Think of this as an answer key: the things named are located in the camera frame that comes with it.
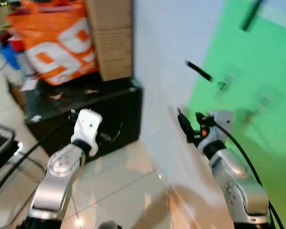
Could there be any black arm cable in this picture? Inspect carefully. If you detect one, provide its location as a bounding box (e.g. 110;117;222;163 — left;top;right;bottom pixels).
0;111;80;204
212;121;285;229

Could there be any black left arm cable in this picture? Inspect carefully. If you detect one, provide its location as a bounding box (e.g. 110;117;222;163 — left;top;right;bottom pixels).
0;111;80;204

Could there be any white paper tag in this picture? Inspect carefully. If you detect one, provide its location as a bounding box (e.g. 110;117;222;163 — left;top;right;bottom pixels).
20;79;39;92

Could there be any long black tape strip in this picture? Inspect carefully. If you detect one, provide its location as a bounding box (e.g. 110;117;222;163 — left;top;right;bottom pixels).
185;60;213;82

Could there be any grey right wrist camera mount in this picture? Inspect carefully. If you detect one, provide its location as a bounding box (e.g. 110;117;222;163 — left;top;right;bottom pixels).
198;111;235;152

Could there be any black cabinet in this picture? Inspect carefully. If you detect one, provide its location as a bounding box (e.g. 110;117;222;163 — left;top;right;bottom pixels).
24;76;144;166

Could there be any orange and white bag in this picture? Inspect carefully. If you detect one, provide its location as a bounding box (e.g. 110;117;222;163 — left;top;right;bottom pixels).
7;0;99;87

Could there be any brown cardboard box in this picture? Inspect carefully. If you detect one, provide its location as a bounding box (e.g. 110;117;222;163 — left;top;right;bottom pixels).
85;0;134;82

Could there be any dark key bunch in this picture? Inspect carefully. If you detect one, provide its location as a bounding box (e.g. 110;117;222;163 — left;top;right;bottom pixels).
216;80;228;93

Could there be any blue plastic item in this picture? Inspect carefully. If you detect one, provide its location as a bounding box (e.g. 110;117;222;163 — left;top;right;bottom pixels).
0;42;20;71

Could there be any silver key bunch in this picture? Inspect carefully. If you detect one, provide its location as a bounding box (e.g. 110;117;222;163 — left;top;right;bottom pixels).
245;107;261;120

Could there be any green wall sheet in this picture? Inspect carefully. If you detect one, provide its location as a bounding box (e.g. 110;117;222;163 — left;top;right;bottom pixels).
186;0;286;229

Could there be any short black tape strip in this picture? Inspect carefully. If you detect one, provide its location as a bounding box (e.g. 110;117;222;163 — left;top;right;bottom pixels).
241;0;264;32

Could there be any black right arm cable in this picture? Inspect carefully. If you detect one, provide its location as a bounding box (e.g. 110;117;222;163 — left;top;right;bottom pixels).
212;121;285;229

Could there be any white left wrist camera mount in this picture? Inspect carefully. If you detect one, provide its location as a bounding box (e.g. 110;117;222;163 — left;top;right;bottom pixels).
71;108;103;156

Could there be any clear adhesive wall hook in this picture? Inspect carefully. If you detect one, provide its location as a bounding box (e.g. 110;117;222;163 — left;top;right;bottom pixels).
218;67;240;94
257;86;277;113

